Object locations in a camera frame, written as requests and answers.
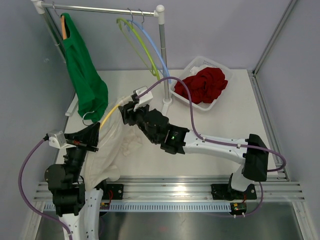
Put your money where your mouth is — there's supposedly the green t shirt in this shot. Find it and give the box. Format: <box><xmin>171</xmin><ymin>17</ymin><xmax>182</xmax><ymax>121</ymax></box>
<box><xmin>61</xmin><ymin>13</ymin><xmax>109</xmax><ymax>122</ymax></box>

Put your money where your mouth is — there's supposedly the yellow hanger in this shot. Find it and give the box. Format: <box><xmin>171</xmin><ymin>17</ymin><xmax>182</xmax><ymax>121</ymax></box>
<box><xmin>81</xmin><ymin>100</ymin><xmax>124</xmax><ymax>130</ymax></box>

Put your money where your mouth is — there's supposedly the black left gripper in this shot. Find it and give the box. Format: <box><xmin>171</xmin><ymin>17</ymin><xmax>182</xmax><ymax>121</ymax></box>
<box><xmin>64</xmin><ymin>121</ymin><xmax>100</xmax><ymax>183</ymax></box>

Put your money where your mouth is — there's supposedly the beige t shirt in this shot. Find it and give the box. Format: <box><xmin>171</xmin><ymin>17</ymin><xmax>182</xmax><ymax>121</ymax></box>
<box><xmin>83</xmin><ymin>109</ymin><xmax>142</xmax><ymax>192</ymax></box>

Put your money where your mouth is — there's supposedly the silver clothes rack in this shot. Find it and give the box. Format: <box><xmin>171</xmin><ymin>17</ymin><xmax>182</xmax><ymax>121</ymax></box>
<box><xmin>30</xmin><ymin>0</ymin><xmax>176</xmax><ymax>130</ymax></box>

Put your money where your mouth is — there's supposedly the white printed t shirt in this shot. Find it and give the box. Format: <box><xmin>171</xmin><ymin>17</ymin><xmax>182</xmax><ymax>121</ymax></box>
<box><xmin>189</xmin><ymin>65</ymin><xmax>205</xmax><ymax>76</ymax></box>

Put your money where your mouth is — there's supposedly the aluminium corner post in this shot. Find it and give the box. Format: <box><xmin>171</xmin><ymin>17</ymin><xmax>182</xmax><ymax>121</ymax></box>
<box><xmin>251</xmin><ymin>0</ymin><xmax>301</xmax><ymax>76</ymax></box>

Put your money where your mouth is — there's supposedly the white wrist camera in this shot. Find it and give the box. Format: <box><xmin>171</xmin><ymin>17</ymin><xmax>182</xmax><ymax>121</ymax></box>
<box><xmin>45</xmin><ymin>130</ymin><xmax>72</xmax><ymax>149</ymax></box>
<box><xmin>131</xmin><ymin>86</ymin><xmax>153</xmax><ymax>112</ymax></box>

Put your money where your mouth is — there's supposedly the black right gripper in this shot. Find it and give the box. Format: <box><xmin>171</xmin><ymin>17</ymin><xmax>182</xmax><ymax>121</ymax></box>
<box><xmin>119</xmin><ymin>101</ymin><xmax>159</xmax><ymax>144</ymax></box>

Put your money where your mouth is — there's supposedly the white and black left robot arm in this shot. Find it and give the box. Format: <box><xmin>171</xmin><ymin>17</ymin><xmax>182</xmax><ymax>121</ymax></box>
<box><xmin>44</xmin><ymin>122</ymin><xmax>108</xmax><ymax>240</ymax></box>

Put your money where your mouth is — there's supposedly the lime green hanger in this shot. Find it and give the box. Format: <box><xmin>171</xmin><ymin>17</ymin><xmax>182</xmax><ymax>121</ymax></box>
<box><xmin>116</xmin><ymin>8</ymin><xmax>168</xmax><ymax>80</ymax></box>

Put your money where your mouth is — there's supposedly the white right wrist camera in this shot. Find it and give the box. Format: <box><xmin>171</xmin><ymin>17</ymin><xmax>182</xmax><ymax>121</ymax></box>
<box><xmin>131</xmin><ymin>86</ymin><xmax>153</xmax><ymax>112</ymax></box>

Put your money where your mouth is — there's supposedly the aluminium frame rail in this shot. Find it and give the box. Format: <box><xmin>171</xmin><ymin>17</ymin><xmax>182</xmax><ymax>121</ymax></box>
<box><xmin>33</xmin><ymin>174</ymin><xmax>306</xmax><ymax>203</ymax></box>

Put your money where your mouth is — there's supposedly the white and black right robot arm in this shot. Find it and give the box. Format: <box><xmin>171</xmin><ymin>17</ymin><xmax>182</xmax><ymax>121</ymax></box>
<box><xmin>118</xmin><ymin>101</ymin><xmax>269</xmax><ymax>201</ymax></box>

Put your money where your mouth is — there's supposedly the white plastic basket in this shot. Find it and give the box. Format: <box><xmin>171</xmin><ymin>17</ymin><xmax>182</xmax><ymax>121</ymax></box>
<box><xmin>169</xmin><ymin>56</ymin><xmax>235</xmax><ymax>112</ymax></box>

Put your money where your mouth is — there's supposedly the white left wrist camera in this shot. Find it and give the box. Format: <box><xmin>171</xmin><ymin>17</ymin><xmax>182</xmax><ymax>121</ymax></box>
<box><xmin>45</xmin><ymin>130</ymin><xmax>72</xmax><ymax>149</ymax></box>

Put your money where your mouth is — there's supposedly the red t shirt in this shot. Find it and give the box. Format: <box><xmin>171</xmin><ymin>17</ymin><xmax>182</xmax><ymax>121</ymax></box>
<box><xmin>182</xmin><ymin>67</ymin><xmax>228</xmax><ymax>104</ymax></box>

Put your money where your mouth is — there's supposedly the orange hanger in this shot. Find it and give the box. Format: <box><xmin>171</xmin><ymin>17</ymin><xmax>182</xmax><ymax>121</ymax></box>
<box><xmin>60</xmin><ymin>15</ymin><xmax>68</xmax><ymax>40</ymax></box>

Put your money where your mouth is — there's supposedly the white slotted cable duct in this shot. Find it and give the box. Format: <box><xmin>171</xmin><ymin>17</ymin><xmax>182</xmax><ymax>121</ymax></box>
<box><xmin>43</xmin><ymin>201</ymin><xmax>232</xmax><ymax>213</ymax></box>

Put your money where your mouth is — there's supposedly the light blue plastic hanger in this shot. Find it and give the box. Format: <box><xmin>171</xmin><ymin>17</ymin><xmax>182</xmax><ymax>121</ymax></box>
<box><xmin>118</xmin><ymin>16</ymin><xmax>170</xmax><ymax>80</ymax></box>

